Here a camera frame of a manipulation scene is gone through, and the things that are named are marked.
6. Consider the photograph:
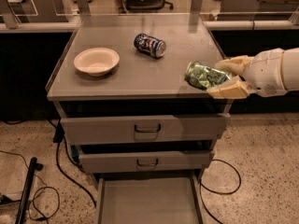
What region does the green can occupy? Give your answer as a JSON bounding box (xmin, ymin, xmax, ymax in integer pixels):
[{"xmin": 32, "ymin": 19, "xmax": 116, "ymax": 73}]
[{"xmin": 184, "ymin": 61, "xmax": 232, "ymax": 91}]

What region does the black cable left floor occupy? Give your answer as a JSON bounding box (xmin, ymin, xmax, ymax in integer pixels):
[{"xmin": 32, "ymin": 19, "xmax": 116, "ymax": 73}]
[{"xmin": 46, "ymin": 119, "xmax": 97, "ymax": 207}]

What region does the white bowl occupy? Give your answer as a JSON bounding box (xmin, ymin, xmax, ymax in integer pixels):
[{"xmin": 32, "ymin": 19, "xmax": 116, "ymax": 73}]
[{"xmin": 74, "ymin": 48, "xmax": 120, "ymax": 77}]

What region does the blue soda can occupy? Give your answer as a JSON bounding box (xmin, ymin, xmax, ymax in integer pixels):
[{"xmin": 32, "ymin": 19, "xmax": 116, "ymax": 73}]
[{"xmin": 134, "ymin": 34, "xmax": 166, "ymax": 59}]

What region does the black pole on floor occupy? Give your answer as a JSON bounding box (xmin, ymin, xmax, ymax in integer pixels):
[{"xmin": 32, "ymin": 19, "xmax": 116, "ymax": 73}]
[{"xmin": 15, "ymin": 157, "xmax": 38, "ymax": 224}]

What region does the black cable floor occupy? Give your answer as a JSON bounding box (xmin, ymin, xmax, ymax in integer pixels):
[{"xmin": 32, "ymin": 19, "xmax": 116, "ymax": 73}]
[
  {"xmin": 46, "ymin": 119, "xmax": 97, "ymax": 207},
  {"xmin": 198, "ymin": 158, "xmax": 242, "ymax": 224}
]

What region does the grey top drawer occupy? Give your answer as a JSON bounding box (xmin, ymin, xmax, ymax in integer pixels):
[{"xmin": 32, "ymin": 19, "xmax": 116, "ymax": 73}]
[{"xmin": 61, "ymin": 114, "xmax": 230, "ymax": 145}]

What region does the grey drawer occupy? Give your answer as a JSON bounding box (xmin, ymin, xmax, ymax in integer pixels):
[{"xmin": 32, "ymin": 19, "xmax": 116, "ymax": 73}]
[
  {"xmin": 78, "ymin": 142, "xmax": 214, "ymax": 174},
  {"xmin": 61, "ymin": 114, "xmax": 230, "ymax": 145},
  {"xmin": 94, "ymin": 171, "xmax": 204, "ymax": 224}
]

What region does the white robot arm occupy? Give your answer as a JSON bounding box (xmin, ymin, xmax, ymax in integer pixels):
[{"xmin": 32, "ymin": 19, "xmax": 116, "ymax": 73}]
[{"xmin": 207, "ymin": 48, "xmax": 299, "ymax": 99}]

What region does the black cable right floor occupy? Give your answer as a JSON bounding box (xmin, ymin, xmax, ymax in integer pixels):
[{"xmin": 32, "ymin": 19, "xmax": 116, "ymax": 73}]
[{"xmin": 198, "ymin": 158, "xmax": 242, "ymax": 224}]

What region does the grey bottom drawer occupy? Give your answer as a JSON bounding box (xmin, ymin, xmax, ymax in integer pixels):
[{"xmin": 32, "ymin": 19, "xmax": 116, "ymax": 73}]
[{"xmin": 94, "ymin": 171, "xmax": 204, "ymax": 224}]

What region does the white rail bar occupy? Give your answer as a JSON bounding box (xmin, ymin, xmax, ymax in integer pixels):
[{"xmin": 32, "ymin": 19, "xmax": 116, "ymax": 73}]
[{"xmin": 204, "ymin": 21, "xmax": 299, "ymax": 31}]

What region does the grey middle drawer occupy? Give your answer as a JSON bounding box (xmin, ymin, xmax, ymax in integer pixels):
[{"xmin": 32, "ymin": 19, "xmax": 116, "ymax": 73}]
[{"xmin": 78, "ymin": 142, "xmax": 214, "ymax": 174}]

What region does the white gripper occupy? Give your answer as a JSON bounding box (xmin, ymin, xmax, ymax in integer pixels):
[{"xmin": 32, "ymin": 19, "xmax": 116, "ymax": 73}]
[{"xmin": 206, "ymin": 49, "xmax": 287, "ymax": 99}]

